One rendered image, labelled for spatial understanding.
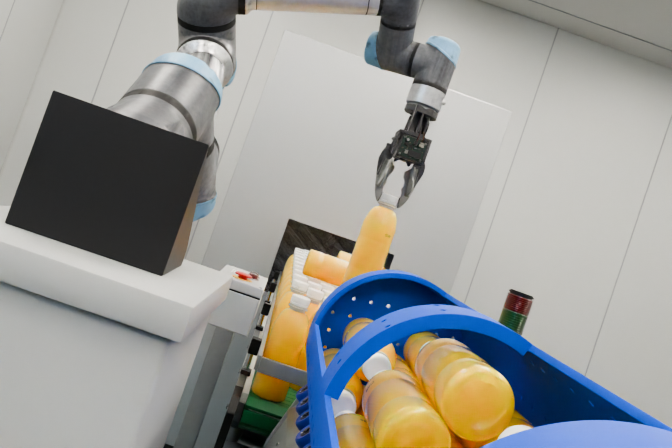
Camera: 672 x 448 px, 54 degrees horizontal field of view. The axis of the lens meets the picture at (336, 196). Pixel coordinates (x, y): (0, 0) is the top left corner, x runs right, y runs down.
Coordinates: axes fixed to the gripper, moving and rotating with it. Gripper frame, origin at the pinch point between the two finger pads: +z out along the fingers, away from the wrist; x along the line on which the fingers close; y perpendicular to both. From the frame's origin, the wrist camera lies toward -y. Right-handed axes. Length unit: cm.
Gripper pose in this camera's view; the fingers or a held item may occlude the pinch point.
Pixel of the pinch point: (389, 198)
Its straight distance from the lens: 140.7
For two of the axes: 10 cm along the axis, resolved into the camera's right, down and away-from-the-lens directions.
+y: 0.5, -0.2, -10.0
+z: -3.3, 9.4, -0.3
